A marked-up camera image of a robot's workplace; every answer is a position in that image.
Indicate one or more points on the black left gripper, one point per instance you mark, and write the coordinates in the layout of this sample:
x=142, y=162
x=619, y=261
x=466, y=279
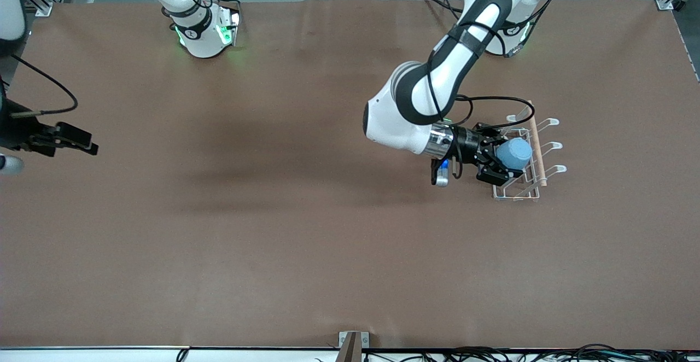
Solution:
x=468, y=144

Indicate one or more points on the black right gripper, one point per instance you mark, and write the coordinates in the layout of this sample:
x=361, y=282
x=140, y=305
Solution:
x=16, y=132

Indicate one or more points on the blue plastic cup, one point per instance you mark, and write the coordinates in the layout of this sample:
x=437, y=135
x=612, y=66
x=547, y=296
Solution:
x=515, y=153

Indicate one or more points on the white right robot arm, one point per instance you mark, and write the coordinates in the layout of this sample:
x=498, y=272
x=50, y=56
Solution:
x=199, y=39

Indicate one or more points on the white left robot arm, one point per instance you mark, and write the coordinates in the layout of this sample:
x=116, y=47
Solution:
x=415, y=94

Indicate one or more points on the brown table cloth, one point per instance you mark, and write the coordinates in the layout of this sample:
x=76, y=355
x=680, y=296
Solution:
x=273, y=241

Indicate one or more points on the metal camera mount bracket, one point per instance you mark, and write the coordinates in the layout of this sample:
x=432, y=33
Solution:
x=353, y=345

